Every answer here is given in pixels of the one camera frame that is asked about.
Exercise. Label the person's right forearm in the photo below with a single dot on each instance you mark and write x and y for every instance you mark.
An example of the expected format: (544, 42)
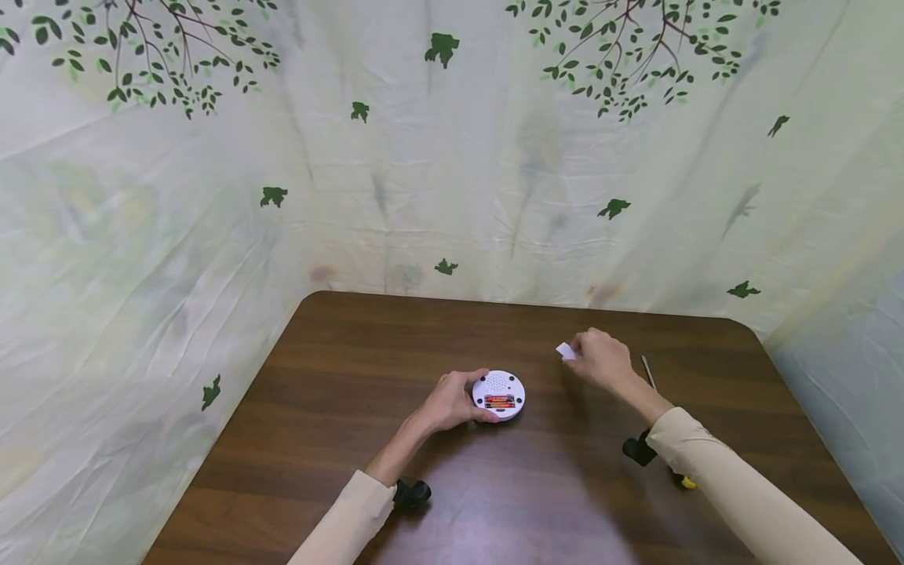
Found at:
(734, 479)

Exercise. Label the person's left forearm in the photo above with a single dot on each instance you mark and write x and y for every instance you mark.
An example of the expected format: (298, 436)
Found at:
(353, 518)

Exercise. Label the person's left fingers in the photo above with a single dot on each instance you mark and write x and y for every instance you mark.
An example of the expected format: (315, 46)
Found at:
(487, 418)

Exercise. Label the person's left hand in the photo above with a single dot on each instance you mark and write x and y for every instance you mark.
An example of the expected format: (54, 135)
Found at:
(448, 404)

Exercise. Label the person's left thumb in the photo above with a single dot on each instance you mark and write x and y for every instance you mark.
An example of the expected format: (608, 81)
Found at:
(476, 375)

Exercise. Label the person's right fingers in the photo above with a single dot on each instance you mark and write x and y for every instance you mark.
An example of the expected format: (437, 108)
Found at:
(575, 349)

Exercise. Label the person's right hand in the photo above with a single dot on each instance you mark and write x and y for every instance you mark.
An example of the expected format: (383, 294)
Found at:
(604, 361)

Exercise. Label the small white battery cover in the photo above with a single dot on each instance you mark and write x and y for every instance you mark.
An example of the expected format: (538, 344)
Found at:
(564, 350)

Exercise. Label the red orange battery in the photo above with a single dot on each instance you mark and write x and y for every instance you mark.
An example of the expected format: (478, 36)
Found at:
(499, 398)
(499, 405)

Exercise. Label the white round device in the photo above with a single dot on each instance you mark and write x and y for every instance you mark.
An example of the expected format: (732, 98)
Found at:
(498, 386)

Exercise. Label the black wrist band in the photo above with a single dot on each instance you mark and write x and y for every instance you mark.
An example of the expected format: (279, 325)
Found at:
(412, 493)
(638, 450)

